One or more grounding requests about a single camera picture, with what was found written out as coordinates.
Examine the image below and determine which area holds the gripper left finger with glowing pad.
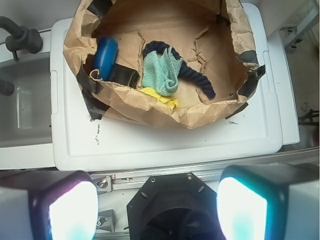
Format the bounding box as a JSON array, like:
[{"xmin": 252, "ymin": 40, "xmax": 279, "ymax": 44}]
[{"xmin": 0, "ymin": 170, "xmax": 99, "ymax": 240}]

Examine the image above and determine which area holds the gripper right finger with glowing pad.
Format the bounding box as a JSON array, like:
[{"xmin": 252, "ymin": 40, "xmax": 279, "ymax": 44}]
[{"xmin": 216, "ymin": 163, "xmax": 320, "ymax": 240}]

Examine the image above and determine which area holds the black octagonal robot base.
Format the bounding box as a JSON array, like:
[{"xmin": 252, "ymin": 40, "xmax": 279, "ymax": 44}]
[{"xmin": 126, "ymin": 172, "xmax": 225, "ymax": 240}]

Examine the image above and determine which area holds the yellow cloth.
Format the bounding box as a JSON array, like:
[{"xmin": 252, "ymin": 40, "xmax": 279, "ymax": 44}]
[{"xmin": 139, "ymin": 87, "xmax": 180, "ymax": 110}]

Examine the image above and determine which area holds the light blue knitted cloth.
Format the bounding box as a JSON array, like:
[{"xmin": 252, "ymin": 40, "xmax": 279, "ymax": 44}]
[{"xmin": 141, "ymin": 46, "xmax": 184, "ymax": 97}]

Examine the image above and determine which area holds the white plastic bin lid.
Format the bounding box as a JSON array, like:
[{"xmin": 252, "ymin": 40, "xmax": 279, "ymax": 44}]
[{"xmin": 50, "ymin": 3, "xmax": 283, "ymax": 172}]

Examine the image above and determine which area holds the grey sink basin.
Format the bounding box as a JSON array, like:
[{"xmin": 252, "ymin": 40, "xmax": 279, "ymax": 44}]
[{"xmin": 0, "ymin": 52, "xmax": 52, "ymax": 148}]

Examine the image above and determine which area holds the crumpled brown paper bag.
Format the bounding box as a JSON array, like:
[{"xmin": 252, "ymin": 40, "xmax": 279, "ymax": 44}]
[{"xmin": 63, "ymin": 0, "xmax": 265, "ymax": 129}]

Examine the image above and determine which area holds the blue plastic cup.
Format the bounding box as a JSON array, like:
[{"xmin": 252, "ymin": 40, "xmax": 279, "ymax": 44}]
[{"xmin": 92, "ymin": 37, "xmax": 118, "ymax": 81}]

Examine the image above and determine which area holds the aluminium extrusion rail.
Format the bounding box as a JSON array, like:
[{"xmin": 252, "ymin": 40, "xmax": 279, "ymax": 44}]
[{"xmin": 90, "ymin": 146, "xmax": 320, "ymax": 194}]

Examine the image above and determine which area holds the dark navy rope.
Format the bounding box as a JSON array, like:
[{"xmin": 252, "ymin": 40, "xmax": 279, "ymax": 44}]
[{"xmin": 142, "ymin": 41, "xmax": 217, "ymax": 100}]

